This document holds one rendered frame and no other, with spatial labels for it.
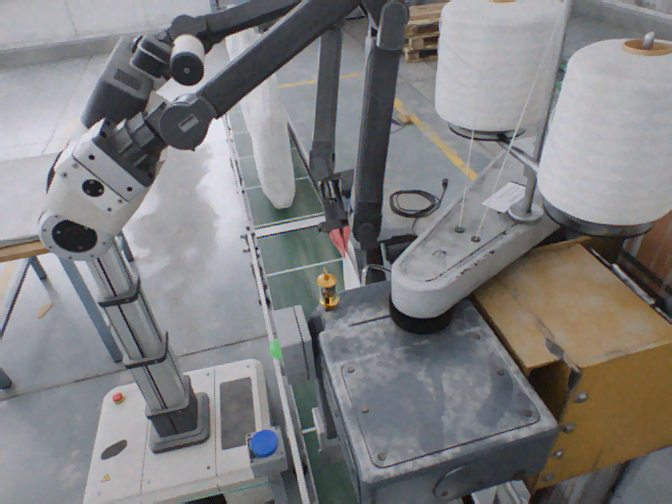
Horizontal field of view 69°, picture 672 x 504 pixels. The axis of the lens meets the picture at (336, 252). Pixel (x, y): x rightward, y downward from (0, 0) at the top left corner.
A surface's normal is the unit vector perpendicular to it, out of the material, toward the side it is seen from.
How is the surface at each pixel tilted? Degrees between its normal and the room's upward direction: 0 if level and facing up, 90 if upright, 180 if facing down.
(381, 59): 91
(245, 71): 78
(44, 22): 90
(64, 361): 0
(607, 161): 85
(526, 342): 0
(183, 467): 0
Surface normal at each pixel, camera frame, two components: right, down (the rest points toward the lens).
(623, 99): -0.59, 0.56
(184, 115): 0.11, 0.47
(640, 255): -0.96, 0.21
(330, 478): -0.07, -0.79
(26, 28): 0.25, 0.58
